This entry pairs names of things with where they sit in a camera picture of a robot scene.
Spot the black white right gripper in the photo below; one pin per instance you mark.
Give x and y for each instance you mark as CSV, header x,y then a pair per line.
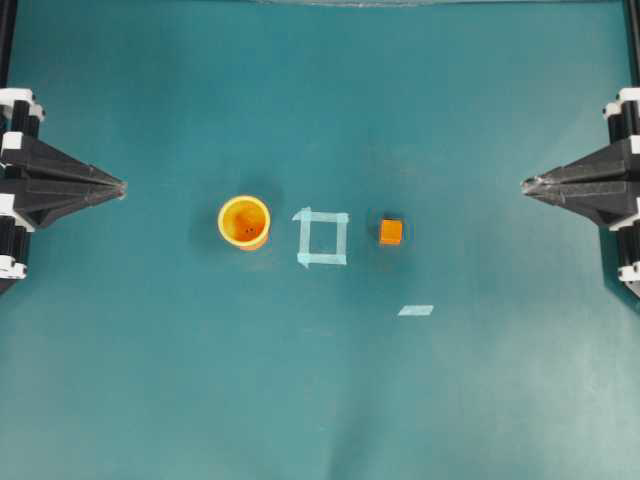
x,y
604,185

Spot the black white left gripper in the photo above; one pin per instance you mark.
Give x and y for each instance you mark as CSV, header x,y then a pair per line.
x,y
31,203

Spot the orange cube block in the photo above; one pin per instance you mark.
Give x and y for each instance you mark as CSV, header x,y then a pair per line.
x,y
391,232

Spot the orange plastic cup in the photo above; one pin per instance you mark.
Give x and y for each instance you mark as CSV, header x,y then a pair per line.
x,y
244,222

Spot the light blue tape strip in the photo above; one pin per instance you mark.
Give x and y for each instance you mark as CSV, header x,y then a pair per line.
x,y
416,310

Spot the light blue tape square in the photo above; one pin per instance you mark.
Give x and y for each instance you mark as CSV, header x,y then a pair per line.
x,y
306,217

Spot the black right frame post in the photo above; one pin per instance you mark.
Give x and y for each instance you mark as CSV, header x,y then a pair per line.
x,y
631,12

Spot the black frame post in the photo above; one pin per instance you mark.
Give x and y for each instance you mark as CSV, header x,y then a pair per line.
x,y
631,12
8,13

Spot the black left frame post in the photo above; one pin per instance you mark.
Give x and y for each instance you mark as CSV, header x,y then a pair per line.
x,y
8,13

